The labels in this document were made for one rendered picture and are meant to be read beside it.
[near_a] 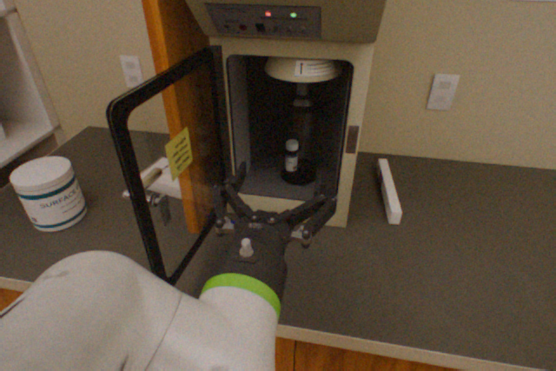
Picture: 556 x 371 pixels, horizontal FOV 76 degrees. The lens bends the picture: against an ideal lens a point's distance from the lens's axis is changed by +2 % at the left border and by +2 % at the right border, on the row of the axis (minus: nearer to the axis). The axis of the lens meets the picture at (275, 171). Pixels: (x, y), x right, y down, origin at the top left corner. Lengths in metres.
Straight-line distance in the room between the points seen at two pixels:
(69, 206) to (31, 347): 0.84
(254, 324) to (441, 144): 1.06
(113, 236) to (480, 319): 0.84
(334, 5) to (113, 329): 0.52
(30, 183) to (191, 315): 0.72
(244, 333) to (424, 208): 0.79
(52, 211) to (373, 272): 0.78
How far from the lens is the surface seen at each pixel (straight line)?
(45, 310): 0.25
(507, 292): 0.94
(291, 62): 0.77
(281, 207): 0.92
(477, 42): 1.22
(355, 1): 0.60
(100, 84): 1.50
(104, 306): 0.28
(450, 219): 1.06
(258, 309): 0.38
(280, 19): 0.65
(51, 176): 1.00
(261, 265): 0.41
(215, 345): 0.34
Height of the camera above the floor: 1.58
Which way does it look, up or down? 34 degrees down
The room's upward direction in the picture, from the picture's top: straight up
